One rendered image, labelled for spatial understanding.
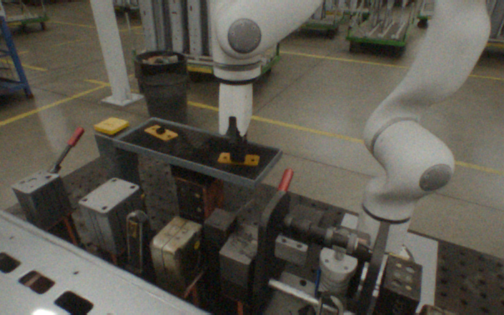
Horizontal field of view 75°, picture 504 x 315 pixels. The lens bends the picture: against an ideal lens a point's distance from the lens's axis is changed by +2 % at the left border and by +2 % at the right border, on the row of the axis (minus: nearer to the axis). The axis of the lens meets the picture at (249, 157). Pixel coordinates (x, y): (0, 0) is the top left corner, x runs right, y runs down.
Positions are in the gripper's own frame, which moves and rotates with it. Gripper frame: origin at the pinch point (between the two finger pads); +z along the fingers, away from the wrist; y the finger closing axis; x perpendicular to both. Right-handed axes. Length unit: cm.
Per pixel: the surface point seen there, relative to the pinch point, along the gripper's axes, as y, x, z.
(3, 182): -117, -212, 119
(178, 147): -3.1, -14.4, 2.6
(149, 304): 24.8, -11.5, 18.6
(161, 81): -212, -113, 62
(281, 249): 21.6, 10.8, 4.3
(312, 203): -45, 20, 49
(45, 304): 27.7, -29.6, 18.7
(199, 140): -6.9, -10.7, 2.6
